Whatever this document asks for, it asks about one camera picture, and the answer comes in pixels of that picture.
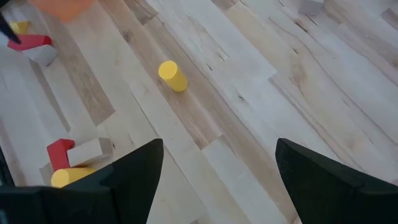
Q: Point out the yellow wooden cube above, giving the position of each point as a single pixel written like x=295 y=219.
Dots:
x=20 y=27

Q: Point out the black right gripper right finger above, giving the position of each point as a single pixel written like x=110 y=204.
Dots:
x=326 y=193

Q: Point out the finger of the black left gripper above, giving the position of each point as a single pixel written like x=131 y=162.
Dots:
x=7 y=29

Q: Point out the orange translucent plastic bin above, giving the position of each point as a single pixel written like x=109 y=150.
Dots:
x=62 y=7

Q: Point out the yellow wooden cylinder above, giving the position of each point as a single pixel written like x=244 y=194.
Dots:
x=172 y=77
x=66 y=176

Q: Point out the long natural wooden block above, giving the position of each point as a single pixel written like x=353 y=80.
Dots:
x=42 y=54

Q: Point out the long red wooden block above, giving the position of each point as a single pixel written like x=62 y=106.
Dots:
x=29 y=42

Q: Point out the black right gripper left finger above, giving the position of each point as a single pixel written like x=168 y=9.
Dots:
x=124 y=193

